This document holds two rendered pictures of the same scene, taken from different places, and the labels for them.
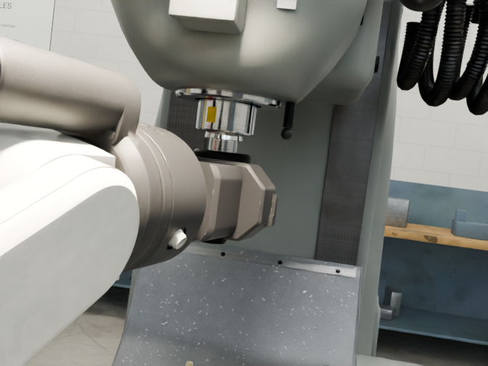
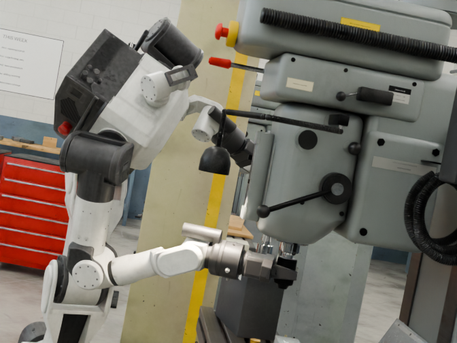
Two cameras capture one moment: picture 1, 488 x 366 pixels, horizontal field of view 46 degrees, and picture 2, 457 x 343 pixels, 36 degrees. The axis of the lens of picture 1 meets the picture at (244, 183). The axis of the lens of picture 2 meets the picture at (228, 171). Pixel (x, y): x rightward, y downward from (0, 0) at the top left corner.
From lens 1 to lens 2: 157 cm
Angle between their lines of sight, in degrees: 75
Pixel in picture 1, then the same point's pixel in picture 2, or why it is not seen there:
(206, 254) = (406, 333)
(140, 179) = (211, 252)
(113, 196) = (188, 251)
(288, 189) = (436, 303)
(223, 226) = (250, 273)
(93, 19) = not seen: outside the picture
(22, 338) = (173, 269)
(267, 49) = (260, 225)
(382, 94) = not seen: outside the picture
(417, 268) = not seen: outside the picture
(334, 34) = (275, 222)
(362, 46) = (349, 224)
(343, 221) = (446, 327)
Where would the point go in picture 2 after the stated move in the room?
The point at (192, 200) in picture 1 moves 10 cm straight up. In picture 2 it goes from (230, 261) to (238, 220)
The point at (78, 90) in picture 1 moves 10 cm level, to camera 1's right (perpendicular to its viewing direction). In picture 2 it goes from (199, 233) to (208, 241)
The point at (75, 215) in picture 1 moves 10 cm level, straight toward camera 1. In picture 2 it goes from (179, 252) to (141, 248)
